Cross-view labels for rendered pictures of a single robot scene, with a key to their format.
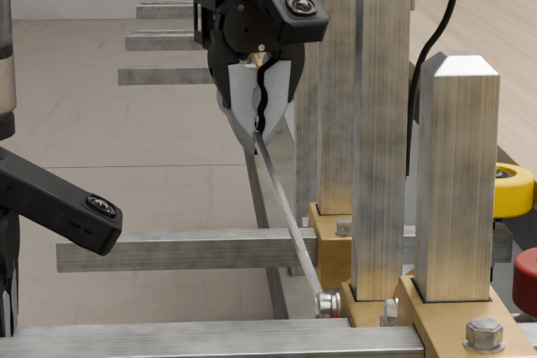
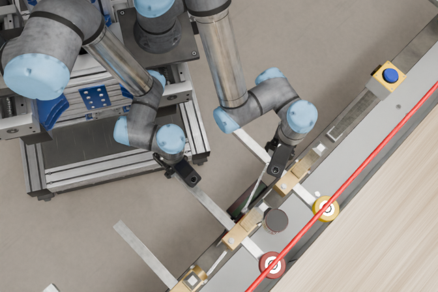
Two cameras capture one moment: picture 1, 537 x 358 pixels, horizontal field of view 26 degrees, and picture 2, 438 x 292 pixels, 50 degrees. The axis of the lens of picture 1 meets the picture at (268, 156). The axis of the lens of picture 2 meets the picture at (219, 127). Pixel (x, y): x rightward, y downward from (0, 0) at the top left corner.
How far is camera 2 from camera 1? 129 cm
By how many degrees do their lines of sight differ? 59
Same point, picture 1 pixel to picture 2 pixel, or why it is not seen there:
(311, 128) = (346, 121)
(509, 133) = (377, 184)
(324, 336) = (163, 272)
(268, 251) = not seen: hidden behind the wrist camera
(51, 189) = (182, 173)
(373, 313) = (236, 231)
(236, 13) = (273, 146)
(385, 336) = (171, 281)
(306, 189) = (337, 128)
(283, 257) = not seen: hidden behind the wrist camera
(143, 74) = not seen: outside the picture
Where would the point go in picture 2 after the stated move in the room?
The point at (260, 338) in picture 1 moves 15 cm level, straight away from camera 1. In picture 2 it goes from (155, 263) to (195, 228)
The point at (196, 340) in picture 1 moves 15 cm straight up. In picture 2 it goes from (147, 255) to (144, 249)
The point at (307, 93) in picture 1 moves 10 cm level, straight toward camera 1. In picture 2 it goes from (349, 116) to (328, 133)
